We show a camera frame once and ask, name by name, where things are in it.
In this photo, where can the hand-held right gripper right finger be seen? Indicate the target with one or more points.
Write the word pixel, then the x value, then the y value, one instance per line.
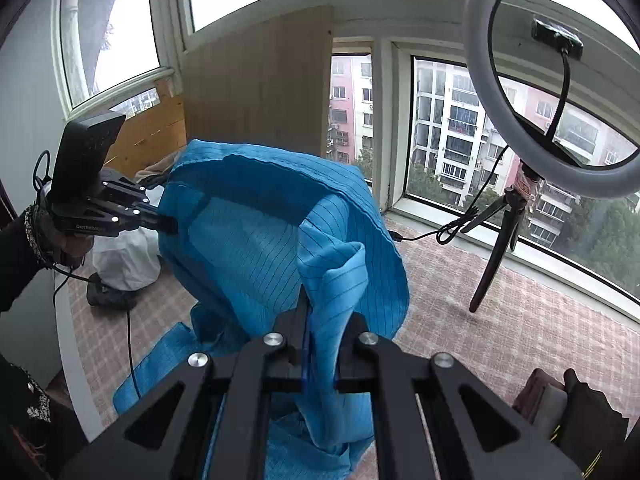
pixel 357 355

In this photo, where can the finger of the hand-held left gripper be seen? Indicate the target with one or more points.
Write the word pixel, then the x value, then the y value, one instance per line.
pixel 147 205
pixel 167 224

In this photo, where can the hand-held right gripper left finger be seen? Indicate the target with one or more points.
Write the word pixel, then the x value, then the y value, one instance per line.
pixel 292 340

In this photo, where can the blue striped jacket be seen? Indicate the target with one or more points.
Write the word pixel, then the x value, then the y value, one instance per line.
pixel 250 240

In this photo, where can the person's left forearm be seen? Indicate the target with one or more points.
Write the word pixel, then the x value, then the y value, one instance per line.
pixel 15 265

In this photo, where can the person's left hand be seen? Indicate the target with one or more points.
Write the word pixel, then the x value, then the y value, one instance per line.
pixel 72 250

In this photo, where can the beige cloth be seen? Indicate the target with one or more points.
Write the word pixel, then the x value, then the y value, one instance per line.
pixel 157 170

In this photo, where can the white cloth pile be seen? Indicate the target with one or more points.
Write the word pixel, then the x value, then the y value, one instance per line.
pixel 125 260

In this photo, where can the orange wooden board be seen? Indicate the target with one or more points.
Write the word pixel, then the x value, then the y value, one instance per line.
pixel 145 130

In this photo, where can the pink checked bedspread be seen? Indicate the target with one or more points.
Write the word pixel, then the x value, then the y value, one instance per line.
pixel 500 320

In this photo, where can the brown cardboard sheet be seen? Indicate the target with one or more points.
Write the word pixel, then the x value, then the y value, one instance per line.
pixel 255 85

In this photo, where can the folded brown cloth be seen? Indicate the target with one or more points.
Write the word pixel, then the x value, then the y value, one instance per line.
pixel 537 395

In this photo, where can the white framed bay window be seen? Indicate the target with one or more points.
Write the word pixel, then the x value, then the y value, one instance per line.
pixel 385 125

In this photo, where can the black garment with yellow print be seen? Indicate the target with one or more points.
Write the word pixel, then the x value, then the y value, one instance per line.
pixel 595 420

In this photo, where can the dark speckled clothing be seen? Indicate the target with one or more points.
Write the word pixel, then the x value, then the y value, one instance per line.
pixel 30 435

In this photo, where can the black phone clip holder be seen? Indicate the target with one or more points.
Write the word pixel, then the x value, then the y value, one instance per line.
pixel 557 37

